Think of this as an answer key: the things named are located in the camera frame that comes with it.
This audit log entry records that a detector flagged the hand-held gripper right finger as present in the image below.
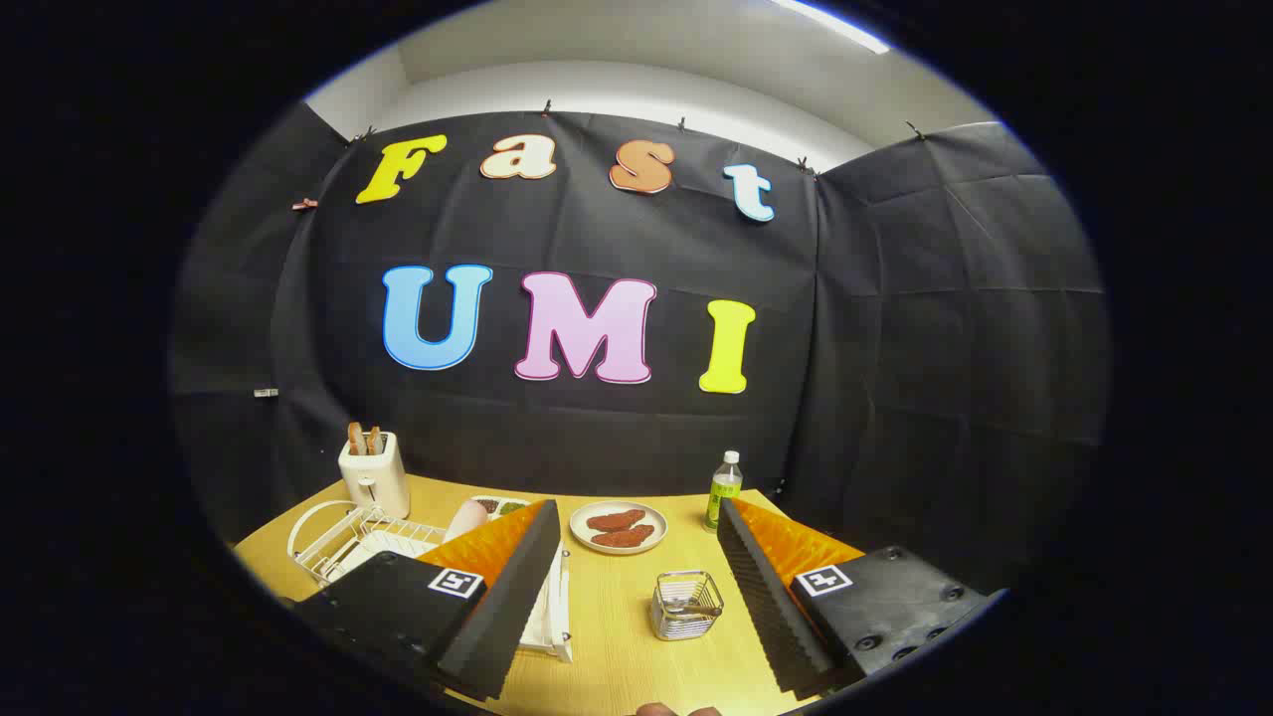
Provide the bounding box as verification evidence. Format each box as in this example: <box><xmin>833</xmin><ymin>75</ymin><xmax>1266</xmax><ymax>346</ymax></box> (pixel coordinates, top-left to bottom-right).
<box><xmin>716</xmin><ymin>497</ymin><xmax>1005</xmax><ymax>700</ymax></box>

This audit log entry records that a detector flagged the white plate with patties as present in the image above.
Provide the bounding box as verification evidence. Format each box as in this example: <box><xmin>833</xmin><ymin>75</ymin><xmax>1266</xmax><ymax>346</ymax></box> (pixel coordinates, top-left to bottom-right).
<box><xmin>569</xmin><ymin>500</ymin><xmax>668</xmax><ymax>555</ymax></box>

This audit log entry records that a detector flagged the green label drink bottle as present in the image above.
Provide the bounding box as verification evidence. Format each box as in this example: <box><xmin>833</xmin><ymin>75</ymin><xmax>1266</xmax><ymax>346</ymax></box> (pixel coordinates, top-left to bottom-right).
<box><xmin>704</xmin><ymin>450</ymin><xmax>744</xmax><ymax>533</ymax></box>

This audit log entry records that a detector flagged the white wire dish rack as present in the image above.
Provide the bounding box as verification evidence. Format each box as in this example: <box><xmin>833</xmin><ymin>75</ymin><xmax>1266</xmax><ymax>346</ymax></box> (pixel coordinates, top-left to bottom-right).
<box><xmin>286</xmin><ymin>500</ymin><xmax>575</xmax><ymax>663</ymax></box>

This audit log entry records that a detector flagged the white toaster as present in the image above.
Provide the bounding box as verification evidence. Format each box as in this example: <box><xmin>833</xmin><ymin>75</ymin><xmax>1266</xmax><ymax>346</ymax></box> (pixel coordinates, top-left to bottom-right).
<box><xmin>338</xmin><ymin>432</ymin><xmax>411</xmax><ymax>520</ymax></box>

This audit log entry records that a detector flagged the metal wire basket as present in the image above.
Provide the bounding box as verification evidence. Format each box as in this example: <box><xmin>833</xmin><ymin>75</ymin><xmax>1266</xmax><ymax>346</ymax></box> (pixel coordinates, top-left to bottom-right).
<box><xmin>651</xmin><ymin>570</ymin><xmax>725</xmax><ymax>641</ymax></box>

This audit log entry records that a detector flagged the black backdrop cloth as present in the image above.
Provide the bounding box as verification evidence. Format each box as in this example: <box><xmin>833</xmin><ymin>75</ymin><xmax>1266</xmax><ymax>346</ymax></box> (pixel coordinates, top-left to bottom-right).
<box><xmin>169</xmin><ymin>99</ymin><xmax>1110</xmax><ymax>588</ymax></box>

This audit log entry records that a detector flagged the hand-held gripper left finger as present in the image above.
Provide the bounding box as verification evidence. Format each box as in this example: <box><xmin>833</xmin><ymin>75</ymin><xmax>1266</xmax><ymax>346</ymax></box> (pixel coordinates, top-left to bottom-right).
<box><xmin>288</xmin><ymin>499</ymin><xmax>563</xmax><ymax>702</ymax></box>

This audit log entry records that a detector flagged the pink plate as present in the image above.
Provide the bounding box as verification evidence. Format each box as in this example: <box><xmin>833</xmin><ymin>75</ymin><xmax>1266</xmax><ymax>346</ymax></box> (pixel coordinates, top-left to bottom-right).
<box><xmin>445</xmin><ymin>499</ymin><xmax>489</xmax><ymax>543</ymax></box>

